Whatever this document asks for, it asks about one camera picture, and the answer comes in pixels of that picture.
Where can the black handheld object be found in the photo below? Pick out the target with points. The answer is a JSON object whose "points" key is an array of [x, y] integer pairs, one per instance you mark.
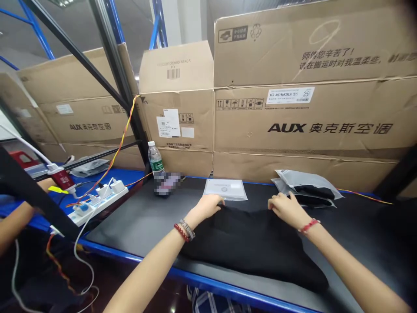
{"points": [[159, 182]]}

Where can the narrow cardboard box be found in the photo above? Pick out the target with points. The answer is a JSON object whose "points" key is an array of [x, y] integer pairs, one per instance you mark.
{"points": [[177, 111]]}

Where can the blue metal shelf frame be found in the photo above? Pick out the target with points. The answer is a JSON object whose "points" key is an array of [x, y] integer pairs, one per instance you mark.
{"points": [[36, 29]]}

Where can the clear plastic water bottle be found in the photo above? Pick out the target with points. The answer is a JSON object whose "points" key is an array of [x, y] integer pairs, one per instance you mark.
{"points": [[155, 159]]}

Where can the wide cardboard box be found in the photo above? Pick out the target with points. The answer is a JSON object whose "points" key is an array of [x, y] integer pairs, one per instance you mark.
{"points": [[81, 111]]}

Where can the person's right hand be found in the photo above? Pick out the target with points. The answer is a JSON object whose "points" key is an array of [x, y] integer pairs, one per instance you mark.
{"points": [[291, 212]]}

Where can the red adapter device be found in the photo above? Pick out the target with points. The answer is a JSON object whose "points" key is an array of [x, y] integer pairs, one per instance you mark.
{"points": [[61, 177]]}

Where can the plain cardboard box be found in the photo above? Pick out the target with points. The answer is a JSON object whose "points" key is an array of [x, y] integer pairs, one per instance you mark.
{"points": [[22, 114]]}

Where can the white charger plug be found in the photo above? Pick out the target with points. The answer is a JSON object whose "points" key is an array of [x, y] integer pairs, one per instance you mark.
{"points": [[103, 190], [118, 186]]}

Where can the person's legs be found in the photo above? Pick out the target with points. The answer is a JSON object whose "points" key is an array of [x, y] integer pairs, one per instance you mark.
{"points": [[211, 301]]}

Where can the black metal frame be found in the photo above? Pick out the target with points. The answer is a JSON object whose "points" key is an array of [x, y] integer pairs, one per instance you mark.
{"points": [[109, 49]]}

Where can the red plastic object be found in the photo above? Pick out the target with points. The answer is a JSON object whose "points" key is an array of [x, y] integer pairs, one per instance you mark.
{"points": [[22, 158]]}

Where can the black table mat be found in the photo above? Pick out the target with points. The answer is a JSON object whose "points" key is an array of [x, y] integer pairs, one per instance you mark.
{"points": [[137, 225]]}

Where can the white power strip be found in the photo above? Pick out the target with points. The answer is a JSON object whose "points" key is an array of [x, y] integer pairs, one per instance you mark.
{"points": [[104, 202]]}

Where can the person's right fingers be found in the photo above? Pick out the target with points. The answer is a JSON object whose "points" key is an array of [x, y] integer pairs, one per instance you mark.
{"points": [[279, 201]]}

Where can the crumpled clear plastic bag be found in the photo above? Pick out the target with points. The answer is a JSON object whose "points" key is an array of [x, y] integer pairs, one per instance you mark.
{"points": [[89, 169]]}

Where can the bagged black garment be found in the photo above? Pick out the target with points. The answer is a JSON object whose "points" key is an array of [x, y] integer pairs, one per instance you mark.
{"points": [[309, 182], [317, 201]]}

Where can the person's left hand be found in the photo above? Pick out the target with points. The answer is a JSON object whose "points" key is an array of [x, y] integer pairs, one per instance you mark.
{"points": [[205, 207]]}

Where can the flat clear plastic bag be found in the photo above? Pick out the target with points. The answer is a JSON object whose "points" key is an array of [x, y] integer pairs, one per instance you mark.
{"points": [[224, 189]]}

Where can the blue and white plug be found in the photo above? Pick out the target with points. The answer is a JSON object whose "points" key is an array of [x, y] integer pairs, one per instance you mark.
{"points": [[83, 207]]}

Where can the huge printed cardboard box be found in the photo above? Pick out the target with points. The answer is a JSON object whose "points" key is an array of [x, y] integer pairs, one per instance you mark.
{"points": [[312, 97]]}

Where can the yellow tag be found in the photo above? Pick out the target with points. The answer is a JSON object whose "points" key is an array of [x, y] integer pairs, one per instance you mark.
{"points": [[58, 189]]}

